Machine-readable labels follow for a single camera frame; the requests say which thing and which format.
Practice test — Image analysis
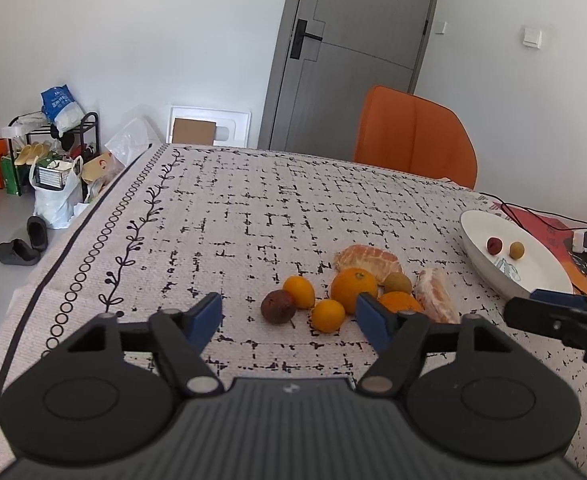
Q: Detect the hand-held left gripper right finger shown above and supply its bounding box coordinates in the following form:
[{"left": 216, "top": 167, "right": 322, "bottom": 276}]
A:
[{"left": 356, "top": 292, "right": 514, "bottom": 394}]

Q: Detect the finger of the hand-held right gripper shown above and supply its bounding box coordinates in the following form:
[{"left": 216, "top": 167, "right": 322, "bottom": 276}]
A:
[
  {"left": 503, "top": 297, "right": 587, "bottom": 365},
  {"left": 531, "top": 288, "right": 587, "bottom": 307}
]

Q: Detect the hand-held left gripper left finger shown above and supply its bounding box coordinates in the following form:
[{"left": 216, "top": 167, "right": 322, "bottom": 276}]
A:
[{"left": 48, "top": 292, "right": 224, "bottom": 395}]

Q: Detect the plain orange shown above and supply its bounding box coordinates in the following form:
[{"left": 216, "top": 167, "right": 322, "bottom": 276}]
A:
[{"left": 377, "top": 291, "right": 424, "bottom": 314}]

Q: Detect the large orange with green stem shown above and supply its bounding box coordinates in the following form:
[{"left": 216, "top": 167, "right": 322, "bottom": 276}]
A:
[{"left": 330, "top": 268, "right": 378, "bottom": 315}]

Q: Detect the white oval plate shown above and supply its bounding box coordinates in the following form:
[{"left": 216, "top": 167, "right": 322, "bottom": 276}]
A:
[{"left": 460, "top": 209, "right": 574, "bottom": 302}]

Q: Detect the brown kiwi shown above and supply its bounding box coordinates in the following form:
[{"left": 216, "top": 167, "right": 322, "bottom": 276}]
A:
[{"left": 383, "top": 271, "right": 413, "bottom": 295}]

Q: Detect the peeled citrus segment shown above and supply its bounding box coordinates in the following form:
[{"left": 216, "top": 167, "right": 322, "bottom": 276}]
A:
[{"left": 416, "top": 267, "right": 461, "bottom": 324}]

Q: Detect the small mandarin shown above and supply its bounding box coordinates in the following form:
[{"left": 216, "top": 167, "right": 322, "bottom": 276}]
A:
[
  {"left": 282, "top": 275, "right": 316, "bottom": 310},
  {"left": 312, "top": 299, "right": 347, "bottom": 333}
]

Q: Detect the peeled citrus half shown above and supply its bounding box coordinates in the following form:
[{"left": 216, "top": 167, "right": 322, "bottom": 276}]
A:
[{"left": 333, "top": 245, "right": 403, "bottom": 284}]

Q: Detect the red mat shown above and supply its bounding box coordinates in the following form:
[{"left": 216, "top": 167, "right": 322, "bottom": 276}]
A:
[{"left": 483, "top": 200, "right": 587, "bottom": 286}]

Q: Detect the dark purple passion fruit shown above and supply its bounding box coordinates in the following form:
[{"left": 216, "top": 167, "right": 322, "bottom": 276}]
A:
[{"left": 261, "top": 290, "right": 297, "bottom": 325}]

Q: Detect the patterned white tablecloth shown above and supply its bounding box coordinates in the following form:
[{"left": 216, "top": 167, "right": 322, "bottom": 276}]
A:
[{"left": 0, "top": 143, "right": 587, "bottom": 480}]

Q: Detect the brown paper bag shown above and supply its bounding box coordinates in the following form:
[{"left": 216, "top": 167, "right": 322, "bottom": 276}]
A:
[{"left": 81, "top": 152, "right": 124, "bottom": 187}]

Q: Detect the brown cardboard sheet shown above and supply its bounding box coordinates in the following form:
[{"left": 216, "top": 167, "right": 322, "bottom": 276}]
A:
[{"left": 172, "top": 118, "right": 218, "bottom": 146}]

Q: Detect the white plastic bag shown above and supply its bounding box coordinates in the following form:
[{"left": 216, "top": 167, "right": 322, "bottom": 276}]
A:
[{"left": 28, "top": 155, "right": 85, "bottom": 230}]

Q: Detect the orange chair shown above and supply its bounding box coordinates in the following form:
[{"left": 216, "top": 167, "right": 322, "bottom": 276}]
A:
[{"left": 353, "top": 85, "right": 478, "bottom": 191}]

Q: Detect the dark grey slipper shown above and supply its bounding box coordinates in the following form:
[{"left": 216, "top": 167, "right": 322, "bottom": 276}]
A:
[
  {"left": 26, "top": 216, "right": 49, "bottom": 252},
  {"left": 0, "top": 239, "right": 42, "bottom": 266}
]

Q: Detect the white foam packaging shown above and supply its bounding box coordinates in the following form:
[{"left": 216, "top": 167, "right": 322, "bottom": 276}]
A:
[{"left": 165, "top": 105, "right": 251, "bottom": 149}]

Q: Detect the clear plastic bag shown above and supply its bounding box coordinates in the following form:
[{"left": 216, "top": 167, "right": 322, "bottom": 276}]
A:
[{"left": 104, "top": 117, "right": 152, "bottom": 167}]

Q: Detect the black shoe rack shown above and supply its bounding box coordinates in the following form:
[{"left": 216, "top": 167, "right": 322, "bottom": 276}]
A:
[{"left": 8, "top": 112, "right": 99, "bottom": 197}]

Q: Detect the pair of yellow slippers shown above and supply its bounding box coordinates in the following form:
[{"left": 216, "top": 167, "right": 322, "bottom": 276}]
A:
[{"left": 14, "top": 142, "right": 50, "bottom": 166}]

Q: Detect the green bag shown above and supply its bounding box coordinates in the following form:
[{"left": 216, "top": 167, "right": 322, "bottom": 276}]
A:
[{"left": 0, "top": 155, "right": 22, "bottom": 196}]

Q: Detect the blue and white bag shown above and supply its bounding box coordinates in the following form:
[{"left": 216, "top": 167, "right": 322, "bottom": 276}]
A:
[{"left": 41, "top": 84, "right": 84, "bottom": 136}]

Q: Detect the grey door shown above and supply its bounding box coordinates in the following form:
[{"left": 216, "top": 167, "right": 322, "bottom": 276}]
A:
[{"left": 258, "top": 0, "right": 444, "bottom": 163}]

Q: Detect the black cable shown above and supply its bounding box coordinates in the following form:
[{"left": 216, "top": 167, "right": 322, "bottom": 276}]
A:
[{"left": 493, "top": 202, "right": 587, "bottom": 235}]

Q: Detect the black door handle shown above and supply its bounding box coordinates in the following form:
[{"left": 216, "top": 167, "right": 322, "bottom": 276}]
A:
[{"left": 290, "top": 19, "right": 323, "bottom": 60}]

